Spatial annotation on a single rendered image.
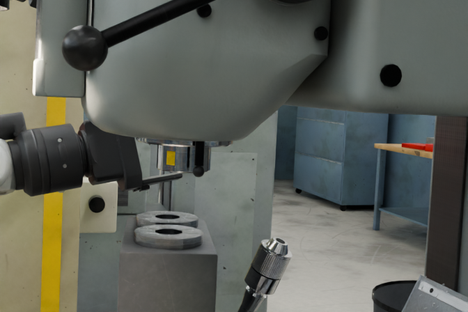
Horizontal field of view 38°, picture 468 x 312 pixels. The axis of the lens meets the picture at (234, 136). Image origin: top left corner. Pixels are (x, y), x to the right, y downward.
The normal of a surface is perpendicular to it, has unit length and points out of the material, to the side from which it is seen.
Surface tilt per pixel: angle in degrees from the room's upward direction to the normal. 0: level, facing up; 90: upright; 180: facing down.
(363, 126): 90
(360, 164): 90
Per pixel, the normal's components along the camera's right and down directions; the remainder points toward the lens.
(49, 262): 0.32, 0.08
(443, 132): -0.95, -0.03
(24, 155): -0.40, -0.10
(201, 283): 0.11, 0.07
